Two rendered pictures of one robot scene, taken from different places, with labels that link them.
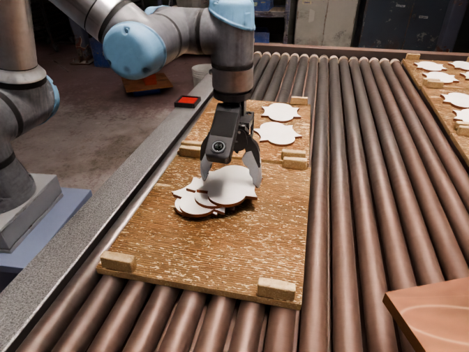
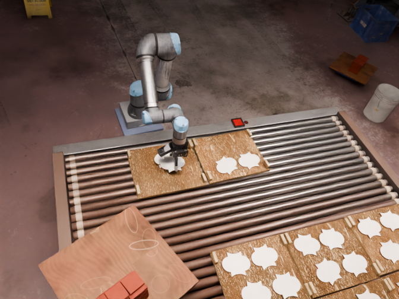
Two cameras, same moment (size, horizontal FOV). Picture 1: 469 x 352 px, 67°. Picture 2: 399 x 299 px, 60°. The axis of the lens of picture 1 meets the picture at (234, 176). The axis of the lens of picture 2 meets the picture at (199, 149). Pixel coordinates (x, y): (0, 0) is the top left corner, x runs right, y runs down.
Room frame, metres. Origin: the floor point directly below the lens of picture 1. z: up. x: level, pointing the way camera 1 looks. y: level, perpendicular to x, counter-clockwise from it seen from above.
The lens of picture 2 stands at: (-0.07, -1.04, 2.58)
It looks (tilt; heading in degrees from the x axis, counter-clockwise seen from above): 49 degrees down; 51
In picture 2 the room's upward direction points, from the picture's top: 12 degrees clockwise
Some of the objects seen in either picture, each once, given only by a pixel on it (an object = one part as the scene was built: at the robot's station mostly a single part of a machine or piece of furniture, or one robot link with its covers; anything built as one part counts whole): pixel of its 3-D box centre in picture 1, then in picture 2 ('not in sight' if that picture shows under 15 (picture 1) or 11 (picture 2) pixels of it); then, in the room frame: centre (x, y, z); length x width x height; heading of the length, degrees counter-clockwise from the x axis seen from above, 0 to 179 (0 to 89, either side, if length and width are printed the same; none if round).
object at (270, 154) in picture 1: (252, 126); (229, 155); (1.00, -0.06, 0.93); 0.41 x 0.35 x 0.02; 169
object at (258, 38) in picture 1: (247, 37); not in sight; (5.55, -0.20, 0.25); 0.62 x 0.42 x 0.22; 90
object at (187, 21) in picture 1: (173, 32); (173, 115); (0.64, 0.11, 1.27); 0.11 x 0.11 x 0.08; 76
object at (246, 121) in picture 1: (233, 117); (179, 147); (0.64, 0.00, 1.11); 0.09 x 0.08 x 0.12; 168
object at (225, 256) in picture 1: (222, 211); (165, 168); (0.58, 0.02, 0.93); 0.41 x 0.35 x 0.02; 168
